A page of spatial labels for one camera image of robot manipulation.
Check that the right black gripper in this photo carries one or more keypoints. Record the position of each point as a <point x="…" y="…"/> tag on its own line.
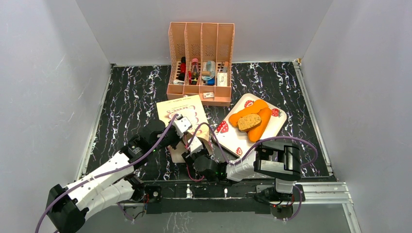
<point x="189" y="156"/>

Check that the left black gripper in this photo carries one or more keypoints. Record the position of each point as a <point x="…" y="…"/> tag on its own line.
<point x="177" y="139"/>

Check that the pink and cream paper bag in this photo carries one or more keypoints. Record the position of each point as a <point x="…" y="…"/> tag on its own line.
<point x="190" y="107"/>

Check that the orange baguette bread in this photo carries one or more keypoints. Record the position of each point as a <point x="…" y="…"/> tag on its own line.
<point x="256" y="133"/>

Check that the brown bread slice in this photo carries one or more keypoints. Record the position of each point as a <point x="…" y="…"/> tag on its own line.
<point x="249" y="122"/>

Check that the long twisted orange bread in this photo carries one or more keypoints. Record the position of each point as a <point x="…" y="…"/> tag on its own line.
<point x="252" y="109"/>

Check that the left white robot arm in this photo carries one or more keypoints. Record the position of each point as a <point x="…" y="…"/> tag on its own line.
<point x="69" y="207"/>

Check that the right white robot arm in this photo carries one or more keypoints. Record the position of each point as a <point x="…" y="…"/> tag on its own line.
<point x="280" y="161"/>

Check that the white strawberry tray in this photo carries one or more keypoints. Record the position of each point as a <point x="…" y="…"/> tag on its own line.
<point x="237" y="142"/>

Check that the red black bottle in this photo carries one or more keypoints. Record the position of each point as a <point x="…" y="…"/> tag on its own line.
<point x="182" y="69"/>

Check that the small white card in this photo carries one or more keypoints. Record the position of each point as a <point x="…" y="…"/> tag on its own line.
<point x="207" y="95"/>

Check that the pink capped bottle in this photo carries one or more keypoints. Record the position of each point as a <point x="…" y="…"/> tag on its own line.
<point x="194" y="71"/>

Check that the white small box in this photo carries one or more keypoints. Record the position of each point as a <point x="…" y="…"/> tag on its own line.
<point x="222" y="79"/>

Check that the pink desk organizer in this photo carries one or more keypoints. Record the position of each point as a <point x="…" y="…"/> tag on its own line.
<point x="204" y="41"/>

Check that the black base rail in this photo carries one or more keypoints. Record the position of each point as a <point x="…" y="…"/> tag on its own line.
<point x="201" y="197"/>

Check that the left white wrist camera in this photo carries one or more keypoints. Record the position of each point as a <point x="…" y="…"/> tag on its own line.
<point x="182" y="125"/>

